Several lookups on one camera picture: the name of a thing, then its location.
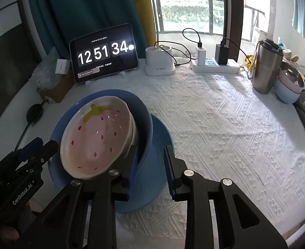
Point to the teal curtain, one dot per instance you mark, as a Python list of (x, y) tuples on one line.
[(90, 10)]

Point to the yellow plastic bag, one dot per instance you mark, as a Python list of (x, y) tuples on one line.
[(249, 59)]

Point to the clear plastic bag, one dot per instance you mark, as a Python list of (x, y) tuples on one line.
[(44, 70)]

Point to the blue plate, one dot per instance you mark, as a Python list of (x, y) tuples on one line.
[(161, 134)]

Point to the dark window post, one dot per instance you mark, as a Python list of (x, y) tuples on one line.
[(232, 10)]

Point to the yellow curtain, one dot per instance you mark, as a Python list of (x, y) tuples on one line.
[(142, 13)]

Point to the white textured tablecloth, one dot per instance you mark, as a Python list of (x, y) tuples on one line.
[(219, 124)]

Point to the small white box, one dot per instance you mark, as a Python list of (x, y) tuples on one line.
[(62, 66)]

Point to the stainless steel flask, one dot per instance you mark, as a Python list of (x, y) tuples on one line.
[(265, 67)]

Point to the tablet with clock display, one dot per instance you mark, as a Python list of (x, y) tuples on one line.
[(103, 54)]

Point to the strawberry pattern white bowl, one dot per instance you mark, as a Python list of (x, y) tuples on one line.
[(98, 134)]

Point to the light blue bowl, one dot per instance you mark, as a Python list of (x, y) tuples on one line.
[(286, 97)]

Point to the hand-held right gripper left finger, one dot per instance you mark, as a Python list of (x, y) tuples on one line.
[(133, 176)]

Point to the steel bowl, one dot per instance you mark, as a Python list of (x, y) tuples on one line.
[(292, 75)]

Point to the white charger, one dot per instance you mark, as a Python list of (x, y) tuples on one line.
[(201, 55)]

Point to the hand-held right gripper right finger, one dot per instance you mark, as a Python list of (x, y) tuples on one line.
[(169, 179)]

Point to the clear tablet stand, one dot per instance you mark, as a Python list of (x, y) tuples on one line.
[(89, 83)]

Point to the white double cup holder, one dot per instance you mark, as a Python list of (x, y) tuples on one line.
[(160, 64)]

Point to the balcony railing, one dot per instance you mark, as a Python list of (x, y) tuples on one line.
[(211, 13)]

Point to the cardboard box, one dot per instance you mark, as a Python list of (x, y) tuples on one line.
[(54, 90)]

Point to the person's left hand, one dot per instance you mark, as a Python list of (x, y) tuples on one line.
[(9, 234)]

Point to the pink bowl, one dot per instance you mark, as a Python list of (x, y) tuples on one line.
[(289, 87)]

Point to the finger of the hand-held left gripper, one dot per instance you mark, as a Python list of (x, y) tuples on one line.
[(48, 149), (32, 147)]

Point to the white power strip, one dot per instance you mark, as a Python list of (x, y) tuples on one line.
[(217, 68)]

